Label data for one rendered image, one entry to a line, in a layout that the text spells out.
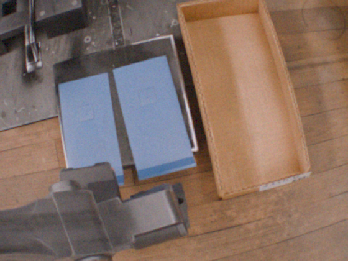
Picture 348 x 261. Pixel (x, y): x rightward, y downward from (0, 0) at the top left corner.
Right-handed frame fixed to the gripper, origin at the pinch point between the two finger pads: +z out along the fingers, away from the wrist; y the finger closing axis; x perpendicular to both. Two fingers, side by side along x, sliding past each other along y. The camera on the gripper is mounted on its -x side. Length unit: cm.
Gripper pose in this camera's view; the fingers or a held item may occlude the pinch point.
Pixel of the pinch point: (94, 186)
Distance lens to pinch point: 99.8
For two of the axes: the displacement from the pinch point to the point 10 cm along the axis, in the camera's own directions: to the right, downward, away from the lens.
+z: -0.6, -2.5, 9.7
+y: -1.7, -9.5, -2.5
